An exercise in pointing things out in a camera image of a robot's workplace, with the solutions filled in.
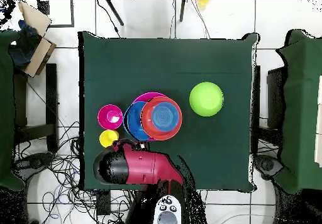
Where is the lime green bowl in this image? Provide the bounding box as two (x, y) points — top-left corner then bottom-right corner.
(189, 81), (225, 117)

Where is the black equipment box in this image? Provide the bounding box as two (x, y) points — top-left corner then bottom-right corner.
(266, 66), (286, 129)

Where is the dark rectangular frame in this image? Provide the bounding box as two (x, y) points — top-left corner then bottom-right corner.
(37, 0), (75, 28)

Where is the black tripod leg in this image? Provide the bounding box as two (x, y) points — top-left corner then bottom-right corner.
(179, 0), (187, 23)
(105, 0), (125, 26)

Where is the cardboard box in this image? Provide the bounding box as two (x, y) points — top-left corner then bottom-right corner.
(17, 0), (57, 79)

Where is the blue fabric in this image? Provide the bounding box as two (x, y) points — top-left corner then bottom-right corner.
(8, 20), (42, 67)

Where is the black chair frame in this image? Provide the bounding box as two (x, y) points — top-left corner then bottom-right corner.
(13, 62), (58, 154)

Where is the grey pedestal foot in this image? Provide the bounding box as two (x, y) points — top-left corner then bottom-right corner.
(14, 152), (55, 174)
(253, 154), (285, 178)

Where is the black cable tangle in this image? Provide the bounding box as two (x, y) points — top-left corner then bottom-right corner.
(14, 120), (136, 224)

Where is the small magenta bowl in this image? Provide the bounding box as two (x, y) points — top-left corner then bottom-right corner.
(97, 104), (124, 131)

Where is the yellow cup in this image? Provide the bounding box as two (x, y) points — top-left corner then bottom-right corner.
(99, 129), (119, 148)

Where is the dark green table cloth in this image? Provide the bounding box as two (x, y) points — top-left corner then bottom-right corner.
(78, 31), (260, 193)

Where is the green cloth side table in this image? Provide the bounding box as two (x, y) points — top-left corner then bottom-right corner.
(0, 30), (26, 192)
(275, 28), (322, 194)

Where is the small translucent blue bowl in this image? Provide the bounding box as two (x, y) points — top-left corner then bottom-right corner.
(151, 101), (180, 132)

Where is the black floor box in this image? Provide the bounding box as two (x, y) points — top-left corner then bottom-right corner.
(96, 189), (111, 216)

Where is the large blue bowl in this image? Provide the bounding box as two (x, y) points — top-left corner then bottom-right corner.
(123, 101), (152, 142)

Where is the large pink bowl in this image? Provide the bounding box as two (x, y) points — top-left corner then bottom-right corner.
(131, 91), (169, 142)

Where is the orange bowl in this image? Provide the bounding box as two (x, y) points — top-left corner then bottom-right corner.
(140, 96), (183, 141)

